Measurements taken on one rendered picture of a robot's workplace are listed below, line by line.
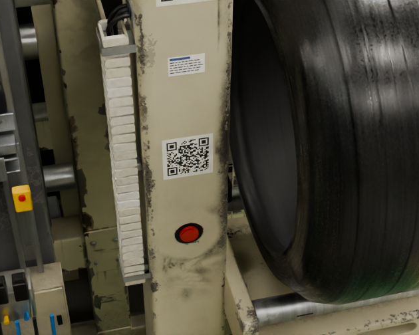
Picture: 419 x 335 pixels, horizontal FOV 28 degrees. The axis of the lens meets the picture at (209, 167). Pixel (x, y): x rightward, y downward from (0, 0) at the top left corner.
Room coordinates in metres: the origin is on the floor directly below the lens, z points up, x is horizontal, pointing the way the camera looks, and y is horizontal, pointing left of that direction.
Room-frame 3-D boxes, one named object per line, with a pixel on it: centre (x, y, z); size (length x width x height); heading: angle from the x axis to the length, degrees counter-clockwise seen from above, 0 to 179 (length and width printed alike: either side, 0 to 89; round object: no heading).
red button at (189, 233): (0.93, 0.03, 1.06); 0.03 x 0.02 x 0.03; 104
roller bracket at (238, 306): (1.03, -0.02, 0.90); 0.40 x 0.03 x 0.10; 14
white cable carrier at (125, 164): (0.94, 0.12, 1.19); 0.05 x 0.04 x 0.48; 14
